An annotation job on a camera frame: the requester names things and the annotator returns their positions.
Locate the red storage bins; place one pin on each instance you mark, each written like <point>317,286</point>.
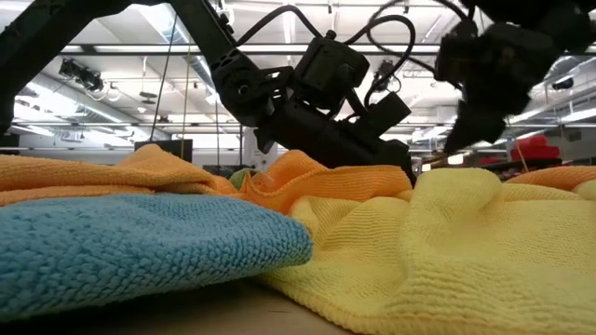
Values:
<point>535,149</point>

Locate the black ceiling camera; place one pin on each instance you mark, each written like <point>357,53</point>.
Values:
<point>562,84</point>
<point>383,74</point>

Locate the black monitor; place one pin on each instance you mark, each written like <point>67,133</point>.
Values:
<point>179,149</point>

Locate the yellow microfiber towel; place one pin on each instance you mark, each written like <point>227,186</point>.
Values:
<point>442,256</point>

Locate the green microfiber towel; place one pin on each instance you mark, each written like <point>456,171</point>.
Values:
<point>239,179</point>

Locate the white machine cabinet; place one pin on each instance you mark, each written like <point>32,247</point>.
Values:
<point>251,159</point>

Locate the orange microfiber towel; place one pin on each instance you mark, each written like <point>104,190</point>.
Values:
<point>326,181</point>
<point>93,174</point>

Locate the blue microfiber towel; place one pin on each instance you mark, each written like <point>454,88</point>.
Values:
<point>139,242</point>

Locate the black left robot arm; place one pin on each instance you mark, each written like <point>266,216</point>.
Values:
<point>219,42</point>

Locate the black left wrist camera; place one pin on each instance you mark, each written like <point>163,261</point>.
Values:
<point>330,70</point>

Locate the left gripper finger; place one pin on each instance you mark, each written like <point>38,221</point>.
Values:
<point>402,156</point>

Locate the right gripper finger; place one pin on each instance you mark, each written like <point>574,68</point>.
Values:
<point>472,128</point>

